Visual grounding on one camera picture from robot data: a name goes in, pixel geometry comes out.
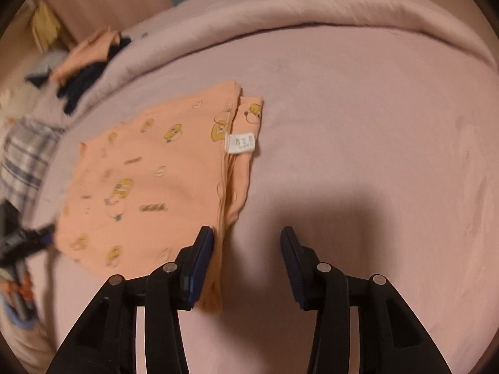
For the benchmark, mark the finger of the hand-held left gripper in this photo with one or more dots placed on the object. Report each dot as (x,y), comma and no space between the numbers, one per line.
(37,238)

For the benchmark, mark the plaid blanket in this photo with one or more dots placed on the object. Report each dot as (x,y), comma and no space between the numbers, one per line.
(27,156)

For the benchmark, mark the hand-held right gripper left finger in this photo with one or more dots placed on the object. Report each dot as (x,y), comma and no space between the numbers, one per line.
(199,265)

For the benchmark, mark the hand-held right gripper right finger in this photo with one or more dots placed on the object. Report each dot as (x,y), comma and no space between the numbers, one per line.
(293,265)

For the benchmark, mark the folded navy garment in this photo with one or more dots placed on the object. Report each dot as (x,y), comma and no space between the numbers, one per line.
(84,81)

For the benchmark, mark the yellow pleated fabric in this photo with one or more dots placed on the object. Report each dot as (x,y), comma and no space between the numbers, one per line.
(46,23)

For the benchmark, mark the folded plain orange garment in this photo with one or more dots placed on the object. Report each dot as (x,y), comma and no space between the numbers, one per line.
(87,52)

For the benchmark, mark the orange cartoon print shirt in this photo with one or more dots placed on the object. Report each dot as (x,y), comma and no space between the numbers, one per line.
(156,171)

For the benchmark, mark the grey duvet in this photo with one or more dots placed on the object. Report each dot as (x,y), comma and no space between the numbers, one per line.
(312,19)

